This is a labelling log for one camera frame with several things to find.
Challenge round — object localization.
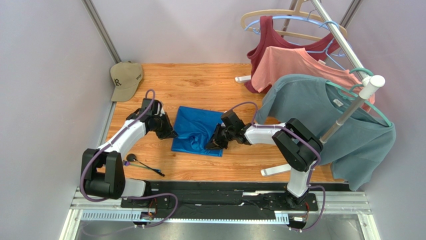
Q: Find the maroon tank top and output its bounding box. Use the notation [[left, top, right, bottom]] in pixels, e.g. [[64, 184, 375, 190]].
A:
[[247, 16, 339, 77]]

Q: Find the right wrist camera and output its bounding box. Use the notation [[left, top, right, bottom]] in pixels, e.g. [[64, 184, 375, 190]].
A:
[[220, 110, 245, 130]]

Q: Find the blue cloth napkin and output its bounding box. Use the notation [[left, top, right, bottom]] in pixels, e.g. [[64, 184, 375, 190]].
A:
[[171, 106, 223, 157]]

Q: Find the salmon pink t-shirt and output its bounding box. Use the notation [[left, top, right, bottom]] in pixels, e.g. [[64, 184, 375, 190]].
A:
[[245, 46, 362, 94]]

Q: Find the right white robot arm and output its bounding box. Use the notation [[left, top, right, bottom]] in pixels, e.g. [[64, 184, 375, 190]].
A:
[[204, 118, 324, 198]]

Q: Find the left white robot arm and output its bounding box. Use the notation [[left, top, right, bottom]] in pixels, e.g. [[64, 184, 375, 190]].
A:
[[80, 112, 178, 202]]

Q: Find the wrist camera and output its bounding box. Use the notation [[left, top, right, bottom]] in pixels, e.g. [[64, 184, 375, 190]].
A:
[[139, 98, 165, 116], [220, 110, 245, 130]]

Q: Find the aluminium frame rail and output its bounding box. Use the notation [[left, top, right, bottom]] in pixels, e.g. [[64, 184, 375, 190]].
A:
[[70, 191, 376, 229]]

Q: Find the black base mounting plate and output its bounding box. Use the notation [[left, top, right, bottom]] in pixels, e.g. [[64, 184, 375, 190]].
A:
[[118, 181, 321, 220]]

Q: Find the beige wooden hanger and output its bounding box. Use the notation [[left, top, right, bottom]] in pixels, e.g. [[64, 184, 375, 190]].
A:
[[240, 0, 348, 42]]

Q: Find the teal t-shirt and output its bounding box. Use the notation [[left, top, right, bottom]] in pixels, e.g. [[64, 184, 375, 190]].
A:
[[255, 74, 396, 191]]

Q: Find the black fork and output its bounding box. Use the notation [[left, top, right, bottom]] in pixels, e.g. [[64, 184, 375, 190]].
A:
[[122, 160, 165, 177]]

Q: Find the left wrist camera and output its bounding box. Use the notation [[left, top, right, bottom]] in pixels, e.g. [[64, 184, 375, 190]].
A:
[[139, 98, 165, 116]]

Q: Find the beige baseball cap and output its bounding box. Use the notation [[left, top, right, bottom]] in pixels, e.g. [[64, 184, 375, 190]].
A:
[[110, 61, 144, 102]]

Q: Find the black spoon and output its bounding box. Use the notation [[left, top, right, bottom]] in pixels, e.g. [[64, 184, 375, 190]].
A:
[[126, 153, 149, 167]]

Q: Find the light blue hanger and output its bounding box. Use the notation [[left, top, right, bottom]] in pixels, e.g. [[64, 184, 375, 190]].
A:
[[242, 16, 355, 71]]

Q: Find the teal green hanger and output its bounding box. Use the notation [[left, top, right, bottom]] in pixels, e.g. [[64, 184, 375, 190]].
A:
[[326, 67, 393, 128]]

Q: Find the metal clothes rack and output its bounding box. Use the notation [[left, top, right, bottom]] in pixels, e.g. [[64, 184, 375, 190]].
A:
[[233, 0, 386, 177]]

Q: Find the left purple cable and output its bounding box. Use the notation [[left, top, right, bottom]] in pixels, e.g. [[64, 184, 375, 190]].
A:
[[79, 89, 179, 234]]

